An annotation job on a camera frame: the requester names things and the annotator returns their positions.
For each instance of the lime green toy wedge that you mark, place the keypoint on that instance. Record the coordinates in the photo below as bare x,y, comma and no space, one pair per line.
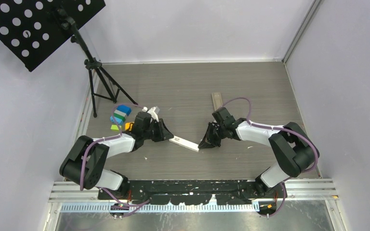
115,127

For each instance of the black perforated music stand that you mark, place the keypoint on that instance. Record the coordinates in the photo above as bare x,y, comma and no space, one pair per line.
34,29

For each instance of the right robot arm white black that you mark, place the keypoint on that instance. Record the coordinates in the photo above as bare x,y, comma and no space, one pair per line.
293,150

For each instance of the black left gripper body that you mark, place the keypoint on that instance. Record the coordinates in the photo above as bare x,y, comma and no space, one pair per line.
155,132

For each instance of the aluminium rail frame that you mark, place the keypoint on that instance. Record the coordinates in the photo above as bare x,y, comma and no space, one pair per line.
66,196

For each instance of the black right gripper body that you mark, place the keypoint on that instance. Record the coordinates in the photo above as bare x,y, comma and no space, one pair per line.
215,134

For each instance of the green blue toy brick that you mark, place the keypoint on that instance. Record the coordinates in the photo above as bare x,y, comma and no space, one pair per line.
117,120

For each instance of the white remote back cover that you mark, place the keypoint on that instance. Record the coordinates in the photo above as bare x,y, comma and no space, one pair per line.
185,143

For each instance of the orange toy block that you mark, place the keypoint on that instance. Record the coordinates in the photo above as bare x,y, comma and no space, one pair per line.
128,126

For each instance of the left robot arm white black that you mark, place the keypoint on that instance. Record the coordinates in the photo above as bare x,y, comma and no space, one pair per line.
84,164

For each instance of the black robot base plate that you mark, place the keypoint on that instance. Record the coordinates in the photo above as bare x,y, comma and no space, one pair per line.
190,192

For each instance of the grey toy brick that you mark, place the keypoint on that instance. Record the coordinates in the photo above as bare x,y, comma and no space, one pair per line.
119,114

